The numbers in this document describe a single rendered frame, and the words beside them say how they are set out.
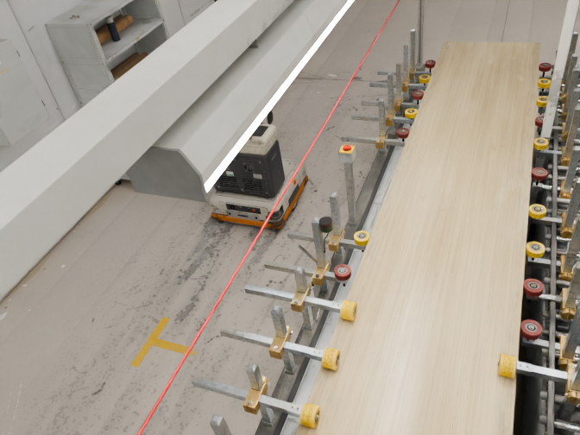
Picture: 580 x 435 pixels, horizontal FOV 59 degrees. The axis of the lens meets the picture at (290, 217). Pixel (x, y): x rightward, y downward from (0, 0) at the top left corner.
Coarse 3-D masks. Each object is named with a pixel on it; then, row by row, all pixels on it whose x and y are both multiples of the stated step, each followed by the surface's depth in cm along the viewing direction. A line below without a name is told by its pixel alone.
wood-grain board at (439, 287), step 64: (448, 64) 390; (512, 64) 376; (448, 128) 324; (512, 128) 314; (448, 192) 277; (512, 192) 270; (384, 256) 248; (448, 256) 242; (512, 256) 237; (384, 320) 220; (448, 320) 215; (512, 320) 211; (320, 384) 201; (384, 384) 198; (448, 384) 194; (512, 384) 190
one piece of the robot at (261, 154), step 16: (256, 128) 376; (272, 128) 373; (256, 144) 363; (272, 144) 374; (240, 160) 379; (256, 160) 373; (272, 160) 378; (224, 176) 397; (240, 176) 390; (256, 176) 384; (272, 176) 382; (240, 192) 403; (256, 192) 395; (272, 192) 390
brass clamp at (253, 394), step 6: (264, 378) 199; (264, 384) 197; (252, 390) 196; (258, 390) 195; (264, 390) 197; (252, 396) 194; (258, 396) 193; (246, 402) 192; (258, 402) 193; (246, 408) 193; (252, 408) 191; (258, 408) 194
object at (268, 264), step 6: (264, 264) 262; (270, 264) 261; (276, 264) 260; (282, 264) 260; (288, 264) 259; (282, 270) 259; (288, 270) 258; (294, 270) 256; (306, 270) 254; (312, 270) 254; (330, 276) 249; (342, 282) 248
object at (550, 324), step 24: (552, 144) 313; (576, 144) 324; (552, 168) 295; (552, 192) 275; (552, 216) 261; (552, 240) 249; (552, 264) 238; (552, 288) 228; (552, 312) 218; (552, 336) 210; (528, 360) 273; (552, 360) 202; (528, 384) 258; (552, 384) 194; (528, 408) 244; (552, 408) 188; (576, 408) 210; (528, 432) 231; (552, 432) 181; (576, 432) 203
